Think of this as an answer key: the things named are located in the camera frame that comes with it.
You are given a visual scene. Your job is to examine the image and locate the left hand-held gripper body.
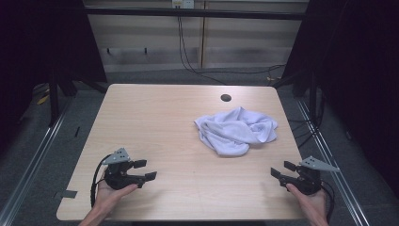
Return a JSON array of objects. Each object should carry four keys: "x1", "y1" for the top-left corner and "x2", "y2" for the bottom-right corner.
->
[{"x1": 102, "y1": 147, "x2": 147, "y2": 191}]

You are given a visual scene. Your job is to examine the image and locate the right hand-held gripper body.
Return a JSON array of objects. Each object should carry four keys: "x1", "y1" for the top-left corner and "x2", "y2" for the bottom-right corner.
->
[{"x1": 278, "y1": 155, "x2": 341, "y2": 196}]

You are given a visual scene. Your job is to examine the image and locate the white printed cloth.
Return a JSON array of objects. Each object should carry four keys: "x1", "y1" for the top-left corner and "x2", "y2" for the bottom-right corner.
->
[{"x1": 193, "y1": 106, "x2": 279, "y2": 157}]

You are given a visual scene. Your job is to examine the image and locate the person's right hand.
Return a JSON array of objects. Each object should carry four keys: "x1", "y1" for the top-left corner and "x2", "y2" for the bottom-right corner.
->
[{"x1": 285, "y1": 183, "x2": 327, "y2": 220}]

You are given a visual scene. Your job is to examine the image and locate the person's left hand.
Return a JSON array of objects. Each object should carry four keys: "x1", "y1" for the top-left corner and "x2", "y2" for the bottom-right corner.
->
[{"x1": 93, "y1": 175, "x2": 139, "y2": 217}]

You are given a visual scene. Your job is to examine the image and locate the grey tape strip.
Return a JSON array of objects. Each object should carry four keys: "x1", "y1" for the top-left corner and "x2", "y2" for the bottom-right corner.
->
[{"x1": 53, "y1": 189, "x2": 78, "y2": 201}]

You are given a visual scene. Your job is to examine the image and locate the black curtain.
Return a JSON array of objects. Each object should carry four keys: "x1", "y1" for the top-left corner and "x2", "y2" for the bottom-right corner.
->
[
  {"x1": 280, "y1": 0, "x2": 399, "y2": 197},
  {"x1": 0, "y1": 0, "x2": 108, "y2": 152}
]

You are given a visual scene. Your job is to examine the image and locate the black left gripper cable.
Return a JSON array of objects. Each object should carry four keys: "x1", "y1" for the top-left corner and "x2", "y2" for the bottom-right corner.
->
[{"x1": 89, "y1": 153, "x2": 113, "y2": 209}]

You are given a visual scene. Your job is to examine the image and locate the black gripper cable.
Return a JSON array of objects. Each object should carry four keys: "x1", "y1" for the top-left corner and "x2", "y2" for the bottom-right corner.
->
[
  {"x1": 89, "y1": 153, "x2": 113, "y2": 209},
  {"x1": 319, "y1": 180, "x2": 336, "y2": 224}
]

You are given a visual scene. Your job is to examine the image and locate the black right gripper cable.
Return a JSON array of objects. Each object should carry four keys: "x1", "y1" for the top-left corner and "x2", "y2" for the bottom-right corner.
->
[{"x1": 319, "y1": 180, "x2": 336, "y2": 224}]

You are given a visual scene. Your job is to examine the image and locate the metal floor rail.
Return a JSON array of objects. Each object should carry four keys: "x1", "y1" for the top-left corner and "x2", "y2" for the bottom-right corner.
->
[
  {"x1": 0, "y1": 103, "x2": 70, "y2": 226},
  {"x1": 295, "y1": 98, "x2": 372, "y2": 226}
]

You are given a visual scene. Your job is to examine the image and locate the black floor cables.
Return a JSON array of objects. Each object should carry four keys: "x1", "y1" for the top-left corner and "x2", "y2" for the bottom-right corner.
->
[{"x1": 287, "y1": 88, "x2": 326, "y2": 149}]

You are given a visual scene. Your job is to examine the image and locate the black stand post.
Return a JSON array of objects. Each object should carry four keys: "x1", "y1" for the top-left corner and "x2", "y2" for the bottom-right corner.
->
[{"x1": 47, "y1": 70, "x2": 61, "y2": 127}]

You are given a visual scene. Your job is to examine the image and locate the black wall cable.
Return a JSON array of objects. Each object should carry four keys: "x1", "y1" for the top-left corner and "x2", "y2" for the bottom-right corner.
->
[{"x1": 177, "y1": 15, "x2": 287, "y2": 86}]

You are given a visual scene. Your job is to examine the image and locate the black horizontal frame bar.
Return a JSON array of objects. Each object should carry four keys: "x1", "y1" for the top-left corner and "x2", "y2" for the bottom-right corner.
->
[{"x1": 84, "y1": 7, "x2": 308, "y2": 22}]

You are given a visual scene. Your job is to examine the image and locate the white wall outlet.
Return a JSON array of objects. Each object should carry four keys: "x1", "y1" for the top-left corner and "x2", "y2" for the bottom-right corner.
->
[{"x1": 171, "y1": 0, "x2": 196, "y2": 9}]

